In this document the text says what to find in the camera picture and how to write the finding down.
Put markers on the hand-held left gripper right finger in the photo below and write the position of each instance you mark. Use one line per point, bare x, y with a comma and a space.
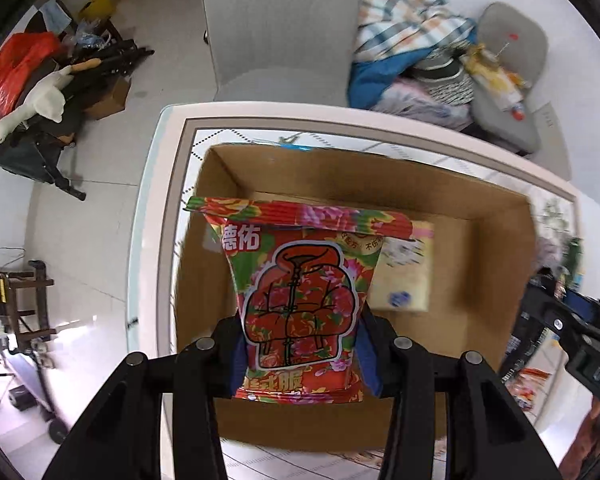
369, 360

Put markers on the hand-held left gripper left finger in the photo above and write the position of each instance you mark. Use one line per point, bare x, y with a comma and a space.
236, 360

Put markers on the red floral wet wipes pack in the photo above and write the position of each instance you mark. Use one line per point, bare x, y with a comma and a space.
300, 305

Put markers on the yellow tissue pack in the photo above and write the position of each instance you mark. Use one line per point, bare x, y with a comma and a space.
405, 275

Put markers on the red snack packet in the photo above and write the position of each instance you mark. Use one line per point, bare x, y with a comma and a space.
527, 387

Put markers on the dark wooden chair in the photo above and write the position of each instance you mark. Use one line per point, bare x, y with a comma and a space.
17, 305

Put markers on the grey chair with clutter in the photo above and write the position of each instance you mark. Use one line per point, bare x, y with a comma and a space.
510, 80

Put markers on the pink patterned cloth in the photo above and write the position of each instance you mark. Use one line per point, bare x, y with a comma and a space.
420, 102

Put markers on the yellow snack packet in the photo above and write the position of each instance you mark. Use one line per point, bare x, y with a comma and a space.
495, 77

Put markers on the striped grey cloth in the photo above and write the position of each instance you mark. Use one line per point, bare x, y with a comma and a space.
445, 80

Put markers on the blue cloth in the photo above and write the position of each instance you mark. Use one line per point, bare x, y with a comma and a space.
375, 77

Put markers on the small cardboard box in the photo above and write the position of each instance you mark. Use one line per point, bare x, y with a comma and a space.
107, 97

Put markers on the black folding stroller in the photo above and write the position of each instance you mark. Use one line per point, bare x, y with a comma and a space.
55, 125

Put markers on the white goose plush toy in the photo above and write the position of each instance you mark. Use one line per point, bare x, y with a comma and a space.
35, 100

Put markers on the grey office chair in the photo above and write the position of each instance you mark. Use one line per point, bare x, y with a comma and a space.
280, 30

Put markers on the plaid blanket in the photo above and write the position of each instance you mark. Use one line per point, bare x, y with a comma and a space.
405, 10

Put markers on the red plastic bag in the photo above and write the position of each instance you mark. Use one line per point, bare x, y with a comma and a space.
10, 70

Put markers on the yellow bag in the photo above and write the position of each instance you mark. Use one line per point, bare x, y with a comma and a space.
97, 7

